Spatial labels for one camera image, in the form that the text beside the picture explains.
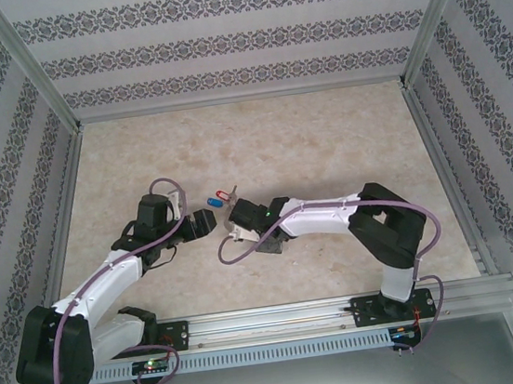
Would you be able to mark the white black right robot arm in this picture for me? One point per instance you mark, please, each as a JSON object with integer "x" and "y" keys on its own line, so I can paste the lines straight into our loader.
{"x": 316, "y": 217}

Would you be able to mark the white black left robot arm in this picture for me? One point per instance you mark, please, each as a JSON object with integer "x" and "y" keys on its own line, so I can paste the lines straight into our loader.
{"x": 103, "y": 281}

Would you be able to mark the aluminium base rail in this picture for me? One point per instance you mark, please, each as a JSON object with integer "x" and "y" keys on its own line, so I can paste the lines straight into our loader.
{"x": 272, "y": 321}

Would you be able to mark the small controller circuit board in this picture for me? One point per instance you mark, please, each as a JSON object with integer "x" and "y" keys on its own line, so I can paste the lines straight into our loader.
{"x": 151, "y": 365}
{"x": 404, "y": 333}

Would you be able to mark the blue plastic key tag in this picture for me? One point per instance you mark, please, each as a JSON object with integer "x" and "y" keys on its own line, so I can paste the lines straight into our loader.
{"x": 212, "y": 202}

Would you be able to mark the red plastic key tag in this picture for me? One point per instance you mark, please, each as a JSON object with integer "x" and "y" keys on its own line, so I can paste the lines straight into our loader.
{"x": 223, "y": 195}

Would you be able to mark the aluminium floor extrusion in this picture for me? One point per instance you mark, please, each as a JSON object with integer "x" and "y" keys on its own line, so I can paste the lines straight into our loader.
{"x": 68, "y": 201}
{"x": 445, "y": 169}
{"x": 240, "y": 100}

